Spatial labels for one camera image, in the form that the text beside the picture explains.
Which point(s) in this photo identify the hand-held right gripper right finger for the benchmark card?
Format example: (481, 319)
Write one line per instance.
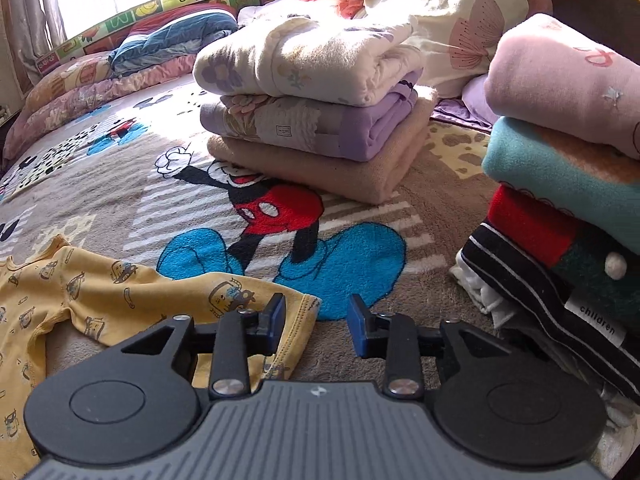
(356, 325)

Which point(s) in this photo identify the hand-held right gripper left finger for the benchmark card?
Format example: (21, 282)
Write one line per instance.
(279, 325)

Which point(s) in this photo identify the yellow printed shirt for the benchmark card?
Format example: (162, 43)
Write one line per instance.
(100, 290)

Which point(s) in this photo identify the cartoon printed blanket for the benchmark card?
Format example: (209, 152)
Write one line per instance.
(425, 220)

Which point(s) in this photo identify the white folded cloth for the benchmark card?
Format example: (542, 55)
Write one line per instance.
(480, 290)

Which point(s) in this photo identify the tan folded blanket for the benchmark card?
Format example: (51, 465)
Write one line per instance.
(350, 175)

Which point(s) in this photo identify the black striped folded garment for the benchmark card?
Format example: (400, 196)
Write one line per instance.
(525, 280)

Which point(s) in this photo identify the purple folded blanket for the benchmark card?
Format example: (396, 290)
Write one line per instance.
(350, 130)

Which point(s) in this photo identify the red green knit sweater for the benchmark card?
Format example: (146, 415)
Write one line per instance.
(530, 220)

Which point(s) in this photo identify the teal folded garment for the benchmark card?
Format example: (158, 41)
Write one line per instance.
(540, 180)

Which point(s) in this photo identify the purple cloth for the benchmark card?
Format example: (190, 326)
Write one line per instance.
(477, 102)

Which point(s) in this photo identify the pink folded garment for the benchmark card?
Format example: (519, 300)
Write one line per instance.
(550, 80)

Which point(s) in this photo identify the white quilt with pink flower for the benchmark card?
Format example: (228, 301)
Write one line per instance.
(450, 10)

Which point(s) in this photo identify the orange cartoon pillow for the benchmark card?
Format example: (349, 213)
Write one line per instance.
(65, 75)

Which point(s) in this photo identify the red striped quilt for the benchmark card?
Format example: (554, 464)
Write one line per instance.
(170, 14)

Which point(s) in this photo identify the colourful alphabet play mat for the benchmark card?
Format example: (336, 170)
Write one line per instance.
(165, 2)

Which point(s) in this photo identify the grey curtain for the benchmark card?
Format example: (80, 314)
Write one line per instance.
(30, 10)

